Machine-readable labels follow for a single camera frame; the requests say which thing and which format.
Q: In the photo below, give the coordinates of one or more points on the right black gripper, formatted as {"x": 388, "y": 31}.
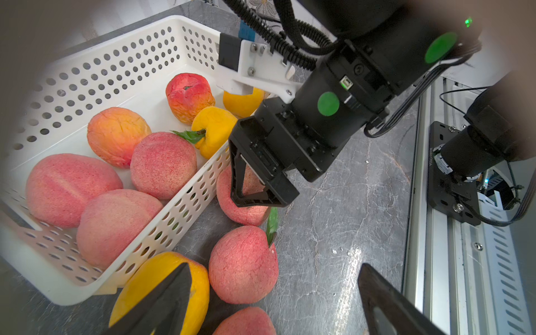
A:
{"x": 306, "y": 135}

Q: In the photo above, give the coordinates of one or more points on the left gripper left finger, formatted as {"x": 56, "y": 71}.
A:
{"x": 162, "y": 311}

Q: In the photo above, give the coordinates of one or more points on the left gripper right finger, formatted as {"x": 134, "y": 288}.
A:
{"x": 386, "y": 310}

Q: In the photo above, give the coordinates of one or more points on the pink peach second row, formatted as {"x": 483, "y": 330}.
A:
{"x": 162, "y": 164}

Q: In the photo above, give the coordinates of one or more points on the orange red peach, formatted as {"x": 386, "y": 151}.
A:
{"x": 187, "y": 94}

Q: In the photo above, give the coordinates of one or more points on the pink peach top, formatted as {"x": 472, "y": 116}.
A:
{"x": 60, "y": 186}

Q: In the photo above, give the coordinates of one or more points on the orange pink peach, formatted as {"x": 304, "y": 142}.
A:
{"x": 114, "y": 133}

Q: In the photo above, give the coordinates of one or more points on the white perforated plastic basket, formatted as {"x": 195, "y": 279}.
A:
{"x": 131, "y": 71}

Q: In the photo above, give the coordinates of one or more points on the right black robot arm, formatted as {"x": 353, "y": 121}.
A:
{"x": 385, "y": 55}

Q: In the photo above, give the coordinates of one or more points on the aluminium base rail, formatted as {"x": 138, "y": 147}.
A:
{"x": 465, "y": 279}

